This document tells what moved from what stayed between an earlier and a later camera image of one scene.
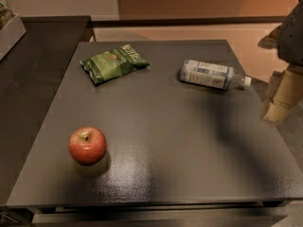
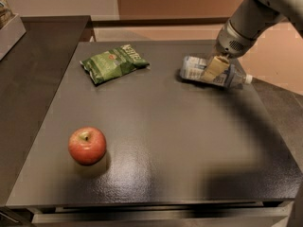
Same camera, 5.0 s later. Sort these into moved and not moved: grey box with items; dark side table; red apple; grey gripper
Moved: grey gripper
Not moved: red apple; dark side table; grey box with items
